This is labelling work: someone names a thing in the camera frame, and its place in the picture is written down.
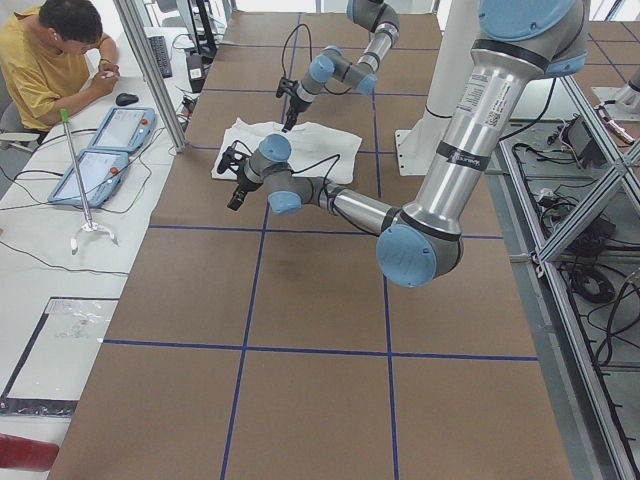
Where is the green-tipped metal stand rod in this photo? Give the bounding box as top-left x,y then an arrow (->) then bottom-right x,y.
59,108 -> 119,255

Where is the aluminium frame post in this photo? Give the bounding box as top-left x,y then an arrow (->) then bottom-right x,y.
113,0 -> 186,154

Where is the person in yellow shirt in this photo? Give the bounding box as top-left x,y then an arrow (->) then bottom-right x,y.
1,0 -> 120,134

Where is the upper blue teach pendant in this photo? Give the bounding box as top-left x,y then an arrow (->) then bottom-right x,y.
89,106 -> 156,154

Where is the lower blue teach pendant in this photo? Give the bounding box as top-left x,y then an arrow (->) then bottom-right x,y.
48,149 -> 129,208

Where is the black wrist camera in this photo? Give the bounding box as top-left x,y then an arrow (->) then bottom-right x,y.
216,141 -> 251,175
276,76 -> 299,98

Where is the white long-sleeve printed shirt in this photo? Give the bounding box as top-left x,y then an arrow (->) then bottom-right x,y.
211,118 -> 362,185

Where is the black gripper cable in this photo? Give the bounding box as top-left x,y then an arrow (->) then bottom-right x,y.
289,153 -> 342,201
280,23 -> 316,81

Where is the clear plastic bag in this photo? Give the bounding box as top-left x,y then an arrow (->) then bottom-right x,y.
1,296 -> 118,418

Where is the red cylinder object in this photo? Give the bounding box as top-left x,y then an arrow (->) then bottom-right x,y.
1,434 -> 59,472

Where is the black keyboard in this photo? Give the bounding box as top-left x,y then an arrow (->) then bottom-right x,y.
147,35 -> 173,78

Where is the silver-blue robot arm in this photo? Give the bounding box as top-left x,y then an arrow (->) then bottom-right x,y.
217,1 -> 590,288
276,1 -> 400,132

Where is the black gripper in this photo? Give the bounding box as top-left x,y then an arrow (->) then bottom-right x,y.
227,170 -> 260,210
281,94 -> 311,133

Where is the black computer mouse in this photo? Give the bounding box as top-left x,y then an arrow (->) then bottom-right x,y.
115,93 -> 139,106

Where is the blue teach pendant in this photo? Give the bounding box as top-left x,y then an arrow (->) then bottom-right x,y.
48,149 -> 129,208
89,106 -> 156,154

